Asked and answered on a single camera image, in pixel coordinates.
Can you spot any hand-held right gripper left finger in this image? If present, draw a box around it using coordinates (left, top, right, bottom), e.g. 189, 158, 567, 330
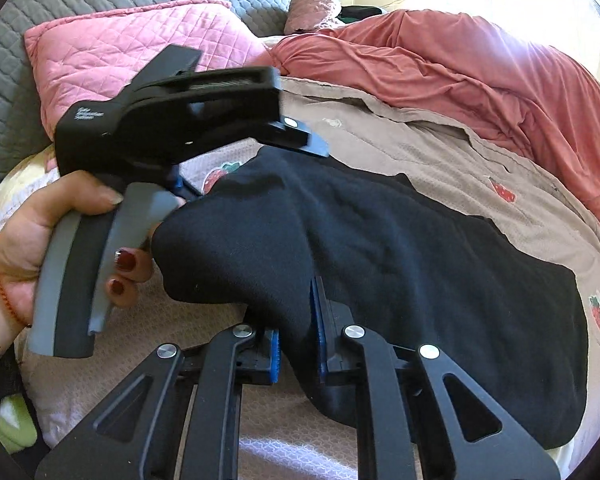
34, 324, 281, 480

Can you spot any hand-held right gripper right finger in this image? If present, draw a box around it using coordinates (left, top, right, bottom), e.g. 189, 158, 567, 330
310, 276, 563, 480

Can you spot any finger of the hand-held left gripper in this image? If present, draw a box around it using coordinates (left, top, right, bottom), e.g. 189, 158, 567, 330
254, 115, 331, 159
166, 162, 204, 202

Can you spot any black shirt with orange print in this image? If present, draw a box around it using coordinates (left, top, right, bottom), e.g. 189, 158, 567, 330
152, 146, 589, 449

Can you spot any person's left hand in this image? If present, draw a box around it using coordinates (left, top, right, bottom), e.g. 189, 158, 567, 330
0, 167, 186, 331

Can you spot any pink quilted pillow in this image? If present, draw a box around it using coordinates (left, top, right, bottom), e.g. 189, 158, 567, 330
24, 0, 276, 129

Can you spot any small mauve quilted pillow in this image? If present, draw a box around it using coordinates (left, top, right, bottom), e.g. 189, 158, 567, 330
286, 0, 344, 35

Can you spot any dark cloth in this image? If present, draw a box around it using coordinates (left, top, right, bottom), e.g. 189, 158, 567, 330
339, 5, 387, 20

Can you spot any salmon red comforter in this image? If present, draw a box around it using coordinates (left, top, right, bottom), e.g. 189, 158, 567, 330
270, 9, 600, 252

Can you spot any beige printed blanket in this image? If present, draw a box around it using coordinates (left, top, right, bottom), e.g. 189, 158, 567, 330
0, 77, 600, 480

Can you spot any red string bracelet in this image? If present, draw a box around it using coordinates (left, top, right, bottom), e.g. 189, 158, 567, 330
0, 232, 24, 324

